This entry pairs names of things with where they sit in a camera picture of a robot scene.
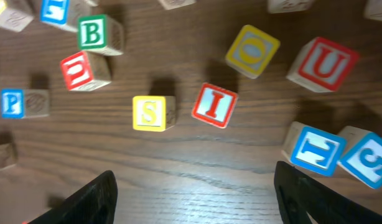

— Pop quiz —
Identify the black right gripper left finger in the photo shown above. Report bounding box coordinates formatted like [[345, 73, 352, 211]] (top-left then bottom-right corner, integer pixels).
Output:
[[29, 170, 118, 224]]

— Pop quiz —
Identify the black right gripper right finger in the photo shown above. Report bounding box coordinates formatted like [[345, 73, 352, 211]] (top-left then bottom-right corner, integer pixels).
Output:
[[274, 161, 382, 224]]

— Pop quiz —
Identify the red I letter block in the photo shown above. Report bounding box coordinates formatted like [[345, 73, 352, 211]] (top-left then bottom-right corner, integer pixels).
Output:
[[192, 83, 238, 129]]

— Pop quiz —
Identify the blue I letter block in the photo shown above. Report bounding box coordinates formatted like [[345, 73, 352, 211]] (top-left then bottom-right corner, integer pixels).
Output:
[[282, 121, 347, 177]]

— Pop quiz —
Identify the blue G letter block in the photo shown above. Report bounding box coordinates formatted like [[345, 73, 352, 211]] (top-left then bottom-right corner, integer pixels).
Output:
[[337, 126, 382, 189]]

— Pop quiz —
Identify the red E letter block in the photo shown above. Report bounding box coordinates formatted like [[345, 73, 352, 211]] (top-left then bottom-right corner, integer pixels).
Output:
[[0, 143, 18, 171]]

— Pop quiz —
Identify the yellow S block centre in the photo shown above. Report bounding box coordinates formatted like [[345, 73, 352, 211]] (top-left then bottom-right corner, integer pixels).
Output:
[[133, 95, 176, 132]]

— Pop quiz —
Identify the blue P letter block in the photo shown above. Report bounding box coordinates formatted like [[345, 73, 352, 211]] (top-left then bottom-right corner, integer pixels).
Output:
[[0, 88, 50, 119]]

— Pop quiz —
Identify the red U block centre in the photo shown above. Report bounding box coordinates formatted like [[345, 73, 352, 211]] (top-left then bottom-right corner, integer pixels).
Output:
[[60, 51, 111, 91]]

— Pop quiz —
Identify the red u block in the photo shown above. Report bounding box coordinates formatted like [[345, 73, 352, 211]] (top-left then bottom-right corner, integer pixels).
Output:
[[60, 51, 111, 91], [286, 37, 360, 93]]

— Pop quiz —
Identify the red U block right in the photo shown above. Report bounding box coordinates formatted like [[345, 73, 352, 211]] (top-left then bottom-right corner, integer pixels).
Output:
[[286, 37, 360, 93]]

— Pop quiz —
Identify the yellow O letter block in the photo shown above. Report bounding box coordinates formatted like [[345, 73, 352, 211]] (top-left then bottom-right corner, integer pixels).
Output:
[[225, 25, 281, 79]]

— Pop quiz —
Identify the green B letter block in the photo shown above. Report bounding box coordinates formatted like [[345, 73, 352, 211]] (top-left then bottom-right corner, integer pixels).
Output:
[[77, 14, 124, 56]]

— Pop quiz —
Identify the blue L block centre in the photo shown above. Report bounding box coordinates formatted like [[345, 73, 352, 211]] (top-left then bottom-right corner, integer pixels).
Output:
[[40, 0, 91, 33]]

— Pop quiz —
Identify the yellow block top centre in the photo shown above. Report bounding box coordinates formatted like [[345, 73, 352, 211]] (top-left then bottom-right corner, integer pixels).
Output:
[[0, 0, 34, 32]]

